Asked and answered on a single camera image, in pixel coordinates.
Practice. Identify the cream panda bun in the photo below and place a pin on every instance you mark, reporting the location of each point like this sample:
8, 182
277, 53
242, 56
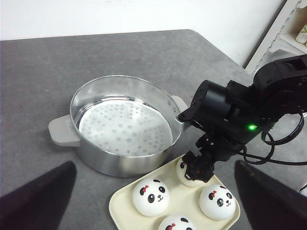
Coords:
181, 170
151, 197

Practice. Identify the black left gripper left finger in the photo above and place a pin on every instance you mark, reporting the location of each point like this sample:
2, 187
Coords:
41, 203

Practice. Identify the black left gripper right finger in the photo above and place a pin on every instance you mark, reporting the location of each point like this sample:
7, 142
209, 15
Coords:
268, 203

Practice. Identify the white perforated steamer liner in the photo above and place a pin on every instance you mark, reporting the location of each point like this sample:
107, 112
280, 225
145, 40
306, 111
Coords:
126, 128

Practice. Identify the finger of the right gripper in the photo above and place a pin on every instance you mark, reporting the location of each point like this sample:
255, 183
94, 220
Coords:
194, 174
190, 159

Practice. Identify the white shelf unit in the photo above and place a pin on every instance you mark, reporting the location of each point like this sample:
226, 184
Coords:
279, 42

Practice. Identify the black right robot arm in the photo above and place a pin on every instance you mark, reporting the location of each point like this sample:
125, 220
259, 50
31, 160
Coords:
237, 119

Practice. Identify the stainless steel steamer pot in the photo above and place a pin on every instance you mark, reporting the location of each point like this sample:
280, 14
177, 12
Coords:
64, 131

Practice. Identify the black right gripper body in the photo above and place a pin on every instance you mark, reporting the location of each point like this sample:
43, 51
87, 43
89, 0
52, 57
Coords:
213, 150

